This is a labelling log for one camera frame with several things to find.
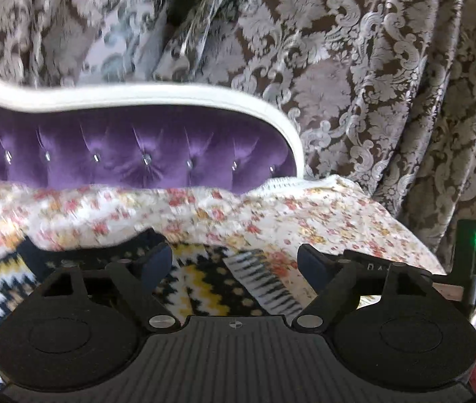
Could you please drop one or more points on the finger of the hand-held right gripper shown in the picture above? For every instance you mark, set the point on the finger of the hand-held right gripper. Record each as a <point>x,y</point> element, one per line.
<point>372,265</point>

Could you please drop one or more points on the purple tufted headboard white frame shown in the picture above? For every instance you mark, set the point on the purple tufted headboard white frame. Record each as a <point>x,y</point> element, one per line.
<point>116,155</point>

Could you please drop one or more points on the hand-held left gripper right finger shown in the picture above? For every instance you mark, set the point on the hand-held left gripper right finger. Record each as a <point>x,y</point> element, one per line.
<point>310,261</point>

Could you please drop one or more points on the brown damask curtain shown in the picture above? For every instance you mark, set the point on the brown damask curtain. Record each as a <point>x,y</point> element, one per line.
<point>347,71</point>

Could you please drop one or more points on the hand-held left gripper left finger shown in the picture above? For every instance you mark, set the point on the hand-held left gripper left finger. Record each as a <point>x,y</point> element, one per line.
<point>157,260</point>

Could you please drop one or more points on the white floral blanket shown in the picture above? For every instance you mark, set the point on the white floral blanket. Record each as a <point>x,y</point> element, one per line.
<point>305,214</point>

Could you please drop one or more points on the grey damask curtain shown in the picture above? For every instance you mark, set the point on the grey damask curtain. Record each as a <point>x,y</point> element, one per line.
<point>129,16</point>

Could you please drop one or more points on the black yellow white knitted sweater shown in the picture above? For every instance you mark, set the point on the black yellow white knitted sweater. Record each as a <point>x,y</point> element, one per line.
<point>204,287</point>

